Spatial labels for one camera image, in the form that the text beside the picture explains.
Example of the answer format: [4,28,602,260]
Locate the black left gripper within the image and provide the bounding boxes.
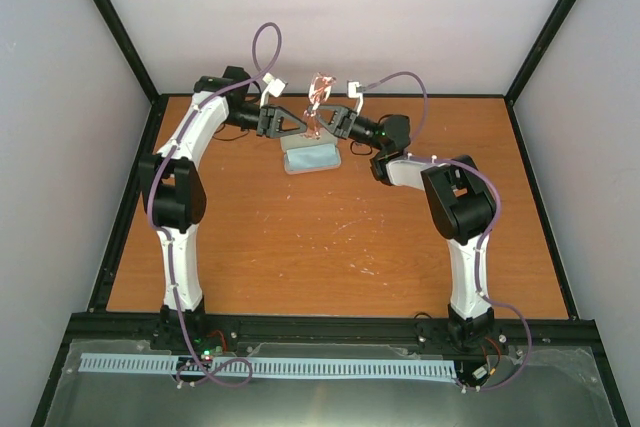
[223,102,306,139]

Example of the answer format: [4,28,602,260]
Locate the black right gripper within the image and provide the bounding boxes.
[306,106,384,152]

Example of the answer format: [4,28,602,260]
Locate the pink glasses case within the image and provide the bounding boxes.
[280,128,341,175]

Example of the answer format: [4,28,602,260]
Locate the light blue cleaning cloth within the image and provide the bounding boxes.
[286,144,340,172]

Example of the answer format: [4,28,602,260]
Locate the thin brown frame glasses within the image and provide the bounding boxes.
[303,73,336,139]

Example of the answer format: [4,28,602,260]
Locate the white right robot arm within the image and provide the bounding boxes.
[318,105,500,351]

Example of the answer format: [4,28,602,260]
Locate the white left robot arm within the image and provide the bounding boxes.
[138,67,306,350]

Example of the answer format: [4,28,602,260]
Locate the clear acrylic cover sheet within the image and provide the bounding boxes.
[44,341,616,426]

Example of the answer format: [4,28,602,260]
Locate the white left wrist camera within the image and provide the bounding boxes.
[260,72,287,107]

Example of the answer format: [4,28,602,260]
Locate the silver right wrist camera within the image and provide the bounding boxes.
[347,80,364,114]

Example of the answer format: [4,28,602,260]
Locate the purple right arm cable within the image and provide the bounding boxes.
[362,71,532,393]

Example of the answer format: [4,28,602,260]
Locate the black frame post left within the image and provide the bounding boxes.
[92,0,160,104]

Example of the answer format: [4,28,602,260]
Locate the black frame post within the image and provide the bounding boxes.
[92,0,160,104]
[504,0,577,107]

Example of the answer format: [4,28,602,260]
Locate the light blue cable duct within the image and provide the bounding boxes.
[78,353,457,383]

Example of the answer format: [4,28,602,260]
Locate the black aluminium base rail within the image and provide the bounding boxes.
[67,311,601,361]

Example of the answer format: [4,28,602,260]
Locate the black frame post right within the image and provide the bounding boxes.
[504,0,577,107]

